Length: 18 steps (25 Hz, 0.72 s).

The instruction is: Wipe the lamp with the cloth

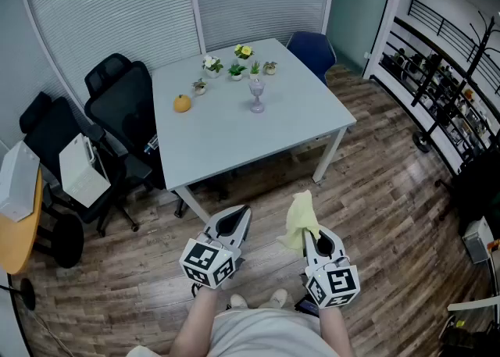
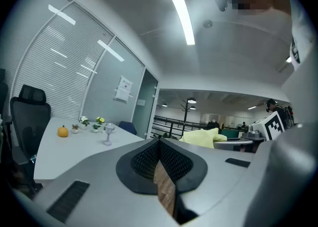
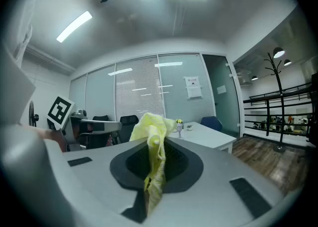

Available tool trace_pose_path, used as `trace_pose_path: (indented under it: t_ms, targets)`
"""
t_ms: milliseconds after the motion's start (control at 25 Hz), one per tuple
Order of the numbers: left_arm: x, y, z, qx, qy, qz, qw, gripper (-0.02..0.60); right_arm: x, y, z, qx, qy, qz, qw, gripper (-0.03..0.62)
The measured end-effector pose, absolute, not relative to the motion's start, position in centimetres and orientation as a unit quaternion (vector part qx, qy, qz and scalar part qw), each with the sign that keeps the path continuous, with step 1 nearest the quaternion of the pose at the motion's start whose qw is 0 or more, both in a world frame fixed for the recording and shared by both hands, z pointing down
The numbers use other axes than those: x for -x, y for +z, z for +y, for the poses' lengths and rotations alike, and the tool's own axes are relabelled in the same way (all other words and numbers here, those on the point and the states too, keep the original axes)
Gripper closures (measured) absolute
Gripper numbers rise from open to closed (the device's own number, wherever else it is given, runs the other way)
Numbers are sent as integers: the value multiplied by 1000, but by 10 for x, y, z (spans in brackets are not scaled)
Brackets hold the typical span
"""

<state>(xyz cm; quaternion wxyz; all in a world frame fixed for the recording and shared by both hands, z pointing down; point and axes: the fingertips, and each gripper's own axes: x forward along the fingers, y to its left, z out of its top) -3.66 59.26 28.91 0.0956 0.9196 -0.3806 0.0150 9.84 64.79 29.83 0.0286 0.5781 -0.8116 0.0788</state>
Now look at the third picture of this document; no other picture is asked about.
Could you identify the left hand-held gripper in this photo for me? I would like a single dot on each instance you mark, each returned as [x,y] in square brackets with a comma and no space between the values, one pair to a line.
[59,111]

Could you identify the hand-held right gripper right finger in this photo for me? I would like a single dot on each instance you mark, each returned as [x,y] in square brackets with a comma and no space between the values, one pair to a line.
[223,169]

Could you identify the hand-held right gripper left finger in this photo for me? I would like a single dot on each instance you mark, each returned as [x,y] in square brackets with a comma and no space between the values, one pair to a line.
[94,171]

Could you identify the yellow cloth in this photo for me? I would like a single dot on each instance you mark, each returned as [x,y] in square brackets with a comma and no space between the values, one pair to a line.
[155,131]

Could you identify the person's left forearm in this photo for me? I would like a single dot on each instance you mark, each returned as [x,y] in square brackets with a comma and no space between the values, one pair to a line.
[52,135]

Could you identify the black office chair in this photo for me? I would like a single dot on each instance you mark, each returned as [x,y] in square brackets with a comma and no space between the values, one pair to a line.
[128,128]
[100,118]

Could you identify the white table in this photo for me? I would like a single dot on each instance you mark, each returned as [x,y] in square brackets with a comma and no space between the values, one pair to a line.
[208,136]

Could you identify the white window blinds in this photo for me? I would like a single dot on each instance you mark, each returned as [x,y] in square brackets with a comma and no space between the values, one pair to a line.
[139,89]

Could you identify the blue chair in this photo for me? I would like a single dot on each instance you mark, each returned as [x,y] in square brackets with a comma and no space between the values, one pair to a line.
[211,123]

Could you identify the small white pot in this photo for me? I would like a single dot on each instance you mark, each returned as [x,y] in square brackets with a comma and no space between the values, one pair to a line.
[190,128]

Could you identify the small vase with flowers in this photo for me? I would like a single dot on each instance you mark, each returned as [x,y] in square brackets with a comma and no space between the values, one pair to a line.
[179,126]

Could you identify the frosted glass door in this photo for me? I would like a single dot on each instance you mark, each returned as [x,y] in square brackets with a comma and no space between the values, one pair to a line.
[222,97]

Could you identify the white paper sign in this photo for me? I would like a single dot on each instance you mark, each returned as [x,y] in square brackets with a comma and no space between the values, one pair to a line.
[221,89]

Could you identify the black standing fan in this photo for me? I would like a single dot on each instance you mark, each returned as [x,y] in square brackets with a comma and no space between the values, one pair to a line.
[32,114]

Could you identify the black coat stand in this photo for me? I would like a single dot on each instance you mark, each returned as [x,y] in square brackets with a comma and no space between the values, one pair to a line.
[280,111]

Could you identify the black metal railing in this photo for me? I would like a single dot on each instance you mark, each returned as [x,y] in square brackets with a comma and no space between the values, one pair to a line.
[275,104]

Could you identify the white poster on glass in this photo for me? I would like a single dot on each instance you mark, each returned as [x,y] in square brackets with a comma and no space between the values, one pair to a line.
[193,87]

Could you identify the black pendant light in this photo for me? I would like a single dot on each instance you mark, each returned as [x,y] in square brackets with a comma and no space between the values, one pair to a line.
[254,78]
[278,52]
[287,62]

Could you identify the long ceiling light panel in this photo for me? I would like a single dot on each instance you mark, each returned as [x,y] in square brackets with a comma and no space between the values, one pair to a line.
[74,26]

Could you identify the person's white shirt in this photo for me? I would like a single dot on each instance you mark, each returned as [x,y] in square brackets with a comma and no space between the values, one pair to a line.
[23,34]

